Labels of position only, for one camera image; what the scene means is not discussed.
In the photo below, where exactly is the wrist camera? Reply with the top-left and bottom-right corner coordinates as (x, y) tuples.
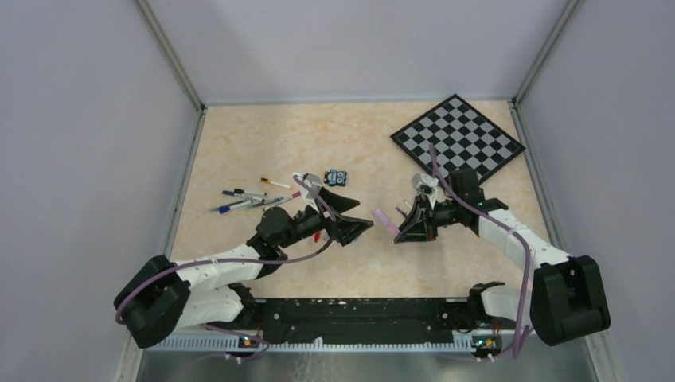
(411, 173), (439, 197)
(293, 173), (323, 197)

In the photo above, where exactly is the black grey chessboard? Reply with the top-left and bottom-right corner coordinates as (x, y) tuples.
(390, 94), (525, 184)

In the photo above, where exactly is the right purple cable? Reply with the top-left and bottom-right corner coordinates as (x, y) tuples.
(427, 142), (535, 361)

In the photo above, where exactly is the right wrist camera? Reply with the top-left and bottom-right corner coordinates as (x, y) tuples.
(411, 173), (439, 197)

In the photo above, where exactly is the magenta cap white marker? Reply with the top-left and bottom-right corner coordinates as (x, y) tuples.
(263, 191), (301, 211)

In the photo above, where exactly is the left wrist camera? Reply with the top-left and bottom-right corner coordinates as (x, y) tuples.
(293, 173), (323, 197)

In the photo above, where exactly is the grey cable duct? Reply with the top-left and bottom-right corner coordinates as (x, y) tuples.
(148, 334), (475, 353)

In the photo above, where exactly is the blue owl eraser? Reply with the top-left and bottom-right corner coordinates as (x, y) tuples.
(323, 169), (348, 187)

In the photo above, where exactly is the black cap white marker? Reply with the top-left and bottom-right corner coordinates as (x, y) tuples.
(233, 189), (267, 197)

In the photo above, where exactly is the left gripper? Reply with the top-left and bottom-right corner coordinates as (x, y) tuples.
(278, 187), (373, 249)

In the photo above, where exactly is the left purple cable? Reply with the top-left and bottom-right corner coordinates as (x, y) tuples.
(115, 173), (338, 364)

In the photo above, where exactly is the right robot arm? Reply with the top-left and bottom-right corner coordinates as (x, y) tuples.
(394, 169), (611, 346)

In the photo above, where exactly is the purple cable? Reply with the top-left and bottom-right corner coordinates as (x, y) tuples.
(427, 142), (535, 361)
(115, 173), (338, 364)

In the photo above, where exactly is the yellow cap white marker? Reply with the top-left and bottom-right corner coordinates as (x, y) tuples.
(259, 177), (292, 189)

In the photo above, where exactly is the purple pen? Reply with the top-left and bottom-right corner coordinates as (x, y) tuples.
(395, 207), (408, 217)

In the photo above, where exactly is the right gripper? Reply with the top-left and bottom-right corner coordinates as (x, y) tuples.
(393, 193), (462, 243)

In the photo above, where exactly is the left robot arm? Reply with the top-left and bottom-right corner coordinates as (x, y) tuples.
(113, 189), (374, 349)

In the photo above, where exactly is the blue cap pen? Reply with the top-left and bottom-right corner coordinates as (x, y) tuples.
(210, 199), (253, 214)

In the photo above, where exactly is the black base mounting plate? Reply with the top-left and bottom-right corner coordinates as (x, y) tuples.
(205, 298), (521, 346)

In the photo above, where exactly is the light pink highlighter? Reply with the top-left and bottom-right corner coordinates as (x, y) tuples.
(372, 209), (400, 236)

